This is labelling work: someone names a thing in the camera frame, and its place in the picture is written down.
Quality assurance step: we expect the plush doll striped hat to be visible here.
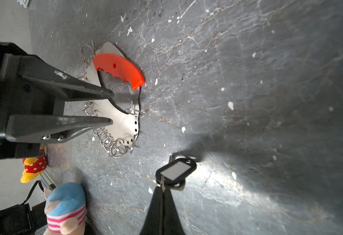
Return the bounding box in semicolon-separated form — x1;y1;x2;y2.
44;182;86;235

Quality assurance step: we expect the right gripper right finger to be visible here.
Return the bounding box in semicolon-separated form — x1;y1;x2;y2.
162;188;185;235

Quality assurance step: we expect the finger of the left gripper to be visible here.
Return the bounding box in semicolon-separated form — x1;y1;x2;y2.
5;115;113;144
4;53;114;101

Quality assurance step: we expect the yellow red plush toy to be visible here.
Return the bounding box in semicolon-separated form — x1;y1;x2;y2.
20;144;48;184

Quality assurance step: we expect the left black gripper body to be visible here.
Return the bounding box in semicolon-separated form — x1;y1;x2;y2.
0;42;65;160

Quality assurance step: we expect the metal keyring holder red handle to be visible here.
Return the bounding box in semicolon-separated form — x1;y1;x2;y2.
79;42;145;158

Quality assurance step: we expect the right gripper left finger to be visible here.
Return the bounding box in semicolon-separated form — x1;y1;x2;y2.
140;186;163;235

